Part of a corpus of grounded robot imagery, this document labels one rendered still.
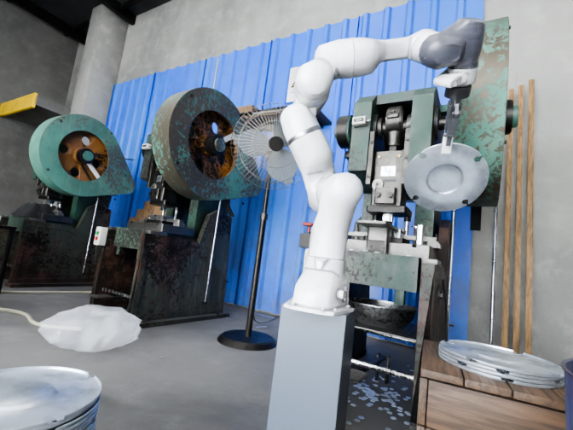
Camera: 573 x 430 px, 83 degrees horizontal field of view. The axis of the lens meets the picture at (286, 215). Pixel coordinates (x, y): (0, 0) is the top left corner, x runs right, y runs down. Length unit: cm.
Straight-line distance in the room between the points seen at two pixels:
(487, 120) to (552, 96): 177
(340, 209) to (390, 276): 64
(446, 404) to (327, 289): 38
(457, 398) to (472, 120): 95
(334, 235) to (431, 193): 57
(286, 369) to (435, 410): 37
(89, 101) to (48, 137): 255
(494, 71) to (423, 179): 45
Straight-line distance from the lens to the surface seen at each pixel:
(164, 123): 232
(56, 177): 377
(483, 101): 144
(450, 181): 138
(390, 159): 174
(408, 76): 333
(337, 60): 104
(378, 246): 156
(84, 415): 83
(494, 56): 151
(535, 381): 103
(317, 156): 96
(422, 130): 171
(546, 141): 305
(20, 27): 800
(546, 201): 292
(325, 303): 86
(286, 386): 97
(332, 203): 90
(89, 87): 629
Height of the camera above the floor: 58
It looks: 7 degrees up
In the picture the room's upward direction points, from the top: 7 degrees clockwise
